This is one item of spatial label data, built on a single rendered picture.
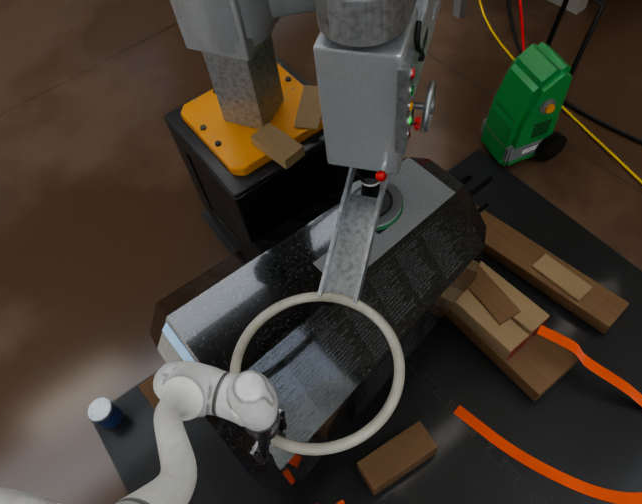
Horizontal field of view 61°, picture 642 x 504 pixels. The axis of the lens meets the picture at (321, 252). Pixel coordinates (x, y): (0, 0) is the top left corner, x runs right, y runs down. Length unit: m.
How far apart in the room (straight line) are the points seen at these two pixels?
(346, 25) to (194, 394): 0.87
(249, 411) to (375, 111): 0.80
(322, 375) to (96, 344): 1.41
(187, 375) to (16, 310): 2.02
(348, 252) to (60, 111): 2.76
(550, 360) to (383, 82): 1.51
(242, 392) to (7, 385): 1.95
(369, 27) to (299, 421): 1.16
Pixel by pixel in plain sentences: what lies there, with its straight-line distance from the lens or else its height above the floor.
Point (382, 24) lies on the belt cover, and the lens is 1.30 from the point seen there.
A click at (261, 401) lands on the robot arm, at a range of 1.22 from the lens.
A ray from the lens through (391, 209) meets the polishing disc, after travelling 1.90.
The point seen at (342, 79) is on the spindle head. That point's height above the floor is 1.44.
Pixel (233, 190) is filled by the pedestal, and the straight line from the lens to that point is 2.16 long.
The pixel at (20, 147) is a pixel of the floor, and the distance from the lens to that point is 3.98.
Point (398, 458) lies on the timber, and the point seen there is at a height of 0.13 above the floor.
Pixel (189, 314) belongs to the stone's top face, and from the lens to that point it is 1.83.
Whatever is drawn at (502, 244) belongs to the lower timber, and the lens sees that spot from 2.76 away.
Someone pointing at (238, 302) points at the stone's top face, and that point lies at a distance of 1.80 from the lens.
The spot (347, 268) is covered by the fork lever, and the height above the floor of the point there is 0.89.
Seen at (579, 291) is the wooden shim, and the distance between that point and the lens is 2.70.
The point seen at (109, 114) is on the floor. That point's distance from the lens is 3.89.
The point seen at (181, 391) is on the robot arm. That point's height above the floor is 1.23.
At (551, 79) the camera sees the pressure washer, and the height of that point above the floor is 0.53.
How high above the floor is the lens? 2.35
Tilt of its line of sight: 57 degrees down
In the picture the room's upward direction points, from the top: 10 degrees counter-clockwise
